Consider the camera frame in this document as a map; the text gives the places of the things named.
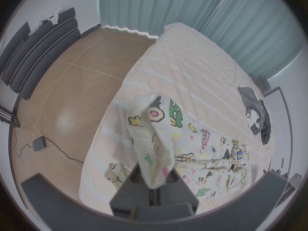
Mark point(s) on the white cloth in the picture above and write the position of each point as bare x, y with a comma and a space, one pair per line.
54, 17

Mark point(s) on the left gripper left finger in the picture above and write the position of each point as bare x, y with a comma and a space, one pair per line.
132, 194

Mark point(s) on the grey bedside table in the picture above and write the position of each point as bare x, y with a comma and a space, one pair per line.
261, 82

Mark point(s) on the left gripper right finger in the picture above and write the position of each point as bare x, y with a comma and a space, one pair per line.
178, 194

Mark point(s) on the blue-green curtain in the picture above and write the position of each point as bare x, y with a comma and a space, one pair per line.
259, 28
149, 6

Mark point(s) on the bed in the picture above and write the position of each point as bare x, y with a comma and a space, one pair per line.
192, 76

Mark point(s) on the black garment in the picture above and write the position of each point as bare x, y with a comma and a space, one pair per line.
266, 129

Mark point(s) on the pile of clothes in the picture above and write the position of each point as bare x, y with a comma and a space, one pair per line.
251, 100

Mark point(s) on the white printed pyjama top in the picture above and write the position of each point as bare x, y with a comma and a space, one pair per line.
204, 153

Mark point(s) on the black power adapter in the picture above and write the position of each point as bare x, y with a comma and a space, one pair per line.
39, 143

